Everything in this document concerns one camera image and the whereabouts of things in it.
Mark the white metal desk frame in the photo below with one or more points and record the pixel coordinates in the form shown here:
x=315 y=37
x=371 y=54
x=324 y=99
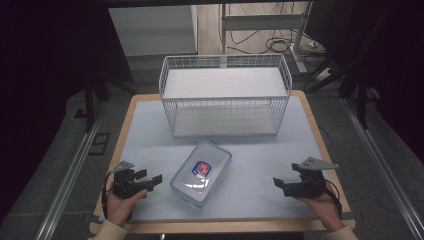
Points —
x=263 y=22

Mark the black stand leg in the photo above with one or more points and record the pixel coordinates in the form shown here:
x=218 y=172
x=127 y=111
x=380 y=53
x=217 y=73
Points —
x=89 y=106
x=361 y=100

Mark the aluminium floor rail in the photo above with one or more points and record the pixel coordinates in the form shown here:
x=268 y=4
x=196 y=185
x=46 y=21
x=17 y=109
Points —
x=68 y=181
x=383 y=170

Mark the black floor socket plate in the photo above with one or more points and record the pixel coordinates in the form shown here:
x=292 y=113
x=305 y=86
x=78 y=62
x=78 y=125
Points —
x=99 y=143

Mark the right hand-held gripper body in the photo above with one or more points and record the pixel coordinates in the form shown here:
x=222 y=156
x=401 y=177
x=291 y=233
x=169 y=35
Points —
x=306 y=188

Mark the clear plastic container with label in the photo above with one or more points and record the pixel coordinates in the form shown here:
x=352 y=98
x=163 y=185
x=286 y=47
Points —
x=213 y=156

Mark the dark curtain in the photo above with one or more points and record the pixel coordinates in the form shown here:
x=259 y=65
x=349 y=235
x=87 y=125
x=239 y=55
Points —
x=43 y=66

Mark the person's right hand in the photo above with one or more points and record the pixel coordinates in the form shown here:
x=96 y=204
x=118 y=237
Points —
x=325 y=208

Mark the person's left hand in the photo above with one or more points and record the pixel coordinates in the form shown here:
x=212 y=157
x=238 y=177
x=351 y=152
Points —
x=120 y=208

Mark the pale blue table mat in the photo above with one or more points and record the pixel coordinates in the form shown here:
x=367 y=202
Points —
x=260 y=173

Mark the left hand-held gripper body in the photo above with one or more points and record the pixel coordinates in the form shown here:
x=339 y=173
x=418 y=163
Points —
x=126 y=186

